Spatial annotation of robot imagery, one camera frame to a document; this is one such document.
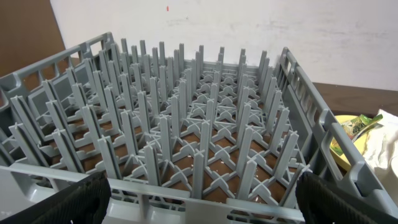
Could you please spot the yellow plate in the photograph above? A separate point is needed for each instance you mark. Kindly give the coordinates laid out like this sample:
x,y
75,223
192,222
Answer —
x,y
360,144

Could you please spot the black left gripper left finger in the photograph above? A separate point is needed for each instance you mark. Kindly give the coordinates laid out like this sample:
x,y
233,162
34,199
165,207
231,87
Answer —
x,y
85,201

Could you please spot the white napkin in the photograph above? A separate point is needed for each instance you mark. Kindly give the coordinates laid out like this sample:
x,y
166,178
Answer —
x,y
381,152

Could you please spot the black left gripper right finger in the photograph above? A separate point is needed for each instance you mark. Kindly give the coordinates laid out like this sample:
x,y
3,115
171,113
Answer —
x,y
322,202

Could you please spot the green yellow snack wrapper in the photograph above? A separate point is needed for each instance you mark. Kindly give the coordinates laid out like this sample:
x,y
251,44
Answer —
x,y
359,125

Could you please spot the grey plastic dish rack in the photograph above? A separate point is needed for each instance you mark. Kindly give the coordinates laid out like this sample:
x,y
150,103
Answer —
x,y
180,141

